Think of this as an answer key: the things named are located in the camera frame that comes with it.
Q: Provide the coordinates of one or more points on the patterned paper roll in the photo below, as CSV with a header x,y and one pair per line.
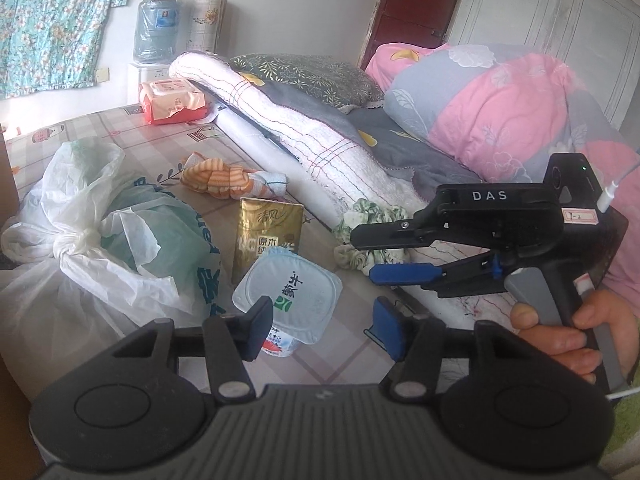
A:
x,y
206,22

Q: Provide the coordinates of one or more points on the pink wet wipes pack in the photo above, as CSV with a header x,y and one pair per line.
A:
x,y
170,100

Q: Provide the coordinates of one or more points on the person's right hand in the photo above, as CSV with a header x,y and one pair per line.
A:
x,y
610,320

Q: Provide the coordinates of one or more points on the gold tissue pack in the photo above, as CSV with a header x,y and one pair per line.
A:
x,y
270,230

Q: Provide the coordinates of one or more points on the white sock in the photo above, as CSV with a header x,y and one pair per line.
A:
x,y
272,184

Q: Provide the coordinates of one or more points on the white rolled quilt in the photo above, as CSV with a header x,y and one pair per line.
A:
x,y
280,110

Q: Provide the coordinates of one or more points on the checked printed bed sheet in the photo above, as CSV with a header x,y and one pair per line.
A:
x,y
160,145

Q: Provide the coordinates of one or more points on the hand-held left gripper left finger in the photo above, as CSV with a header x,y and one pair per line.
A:
x,y
257,330

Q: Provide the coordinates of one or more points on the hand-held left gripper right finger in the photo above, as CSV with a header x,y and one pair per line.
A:
x,y
387,327

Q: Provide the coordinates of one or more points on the orange striped cloth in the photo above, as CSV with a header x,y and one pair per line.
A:
x,y
215,177

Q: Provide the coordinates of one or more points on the teal floral curtain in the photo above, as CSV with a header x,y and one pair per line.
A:
x,y
50,25

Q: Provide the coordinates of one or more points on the white water dispenser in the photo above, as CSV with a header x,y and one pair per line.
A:
x,y
142,75

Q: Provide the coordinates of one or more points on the pink and grey quilt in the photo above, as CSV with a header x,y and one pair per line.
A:
x,y
500,100

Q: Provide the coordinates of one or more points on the white rolled pad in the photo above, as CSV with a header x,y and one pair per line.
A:
x,y
250,135

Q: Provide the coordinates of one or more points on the tied translucent plastic bag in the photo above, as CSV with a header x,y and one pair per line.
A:
x,y
100,260

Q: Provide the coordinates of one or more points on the green cloth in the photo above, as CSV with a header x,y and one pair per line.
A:
x,y
620,430

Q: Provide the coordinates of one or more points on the wall socket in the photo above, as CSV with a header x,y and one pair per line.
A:
x,y
102,75

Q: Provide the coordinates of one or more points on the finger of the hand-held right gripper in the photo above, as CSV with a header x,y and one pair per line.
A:
x,y
400,273
385,235

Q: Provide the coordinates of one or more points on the dark red door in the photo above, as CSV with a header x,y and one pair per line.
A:
x,y
415,25

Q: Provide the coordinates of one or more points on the green leaf pillow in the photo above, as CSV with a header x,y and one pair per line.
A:
x,y
310,77

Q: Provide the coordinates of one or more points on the white wardrobe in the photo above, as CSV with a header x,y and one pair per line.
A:
x,y
550,5

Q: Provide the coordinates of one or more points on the green floral scrunchie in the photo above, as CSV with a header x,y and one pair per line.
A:
x,y
365,210

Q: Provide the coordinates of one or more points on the blue water bottle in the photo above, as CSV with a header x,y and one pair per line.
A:
x,y
156,30

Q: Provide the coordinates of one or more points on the white yogurt cup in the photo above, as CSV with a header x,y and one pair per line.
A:
x,y
295,285

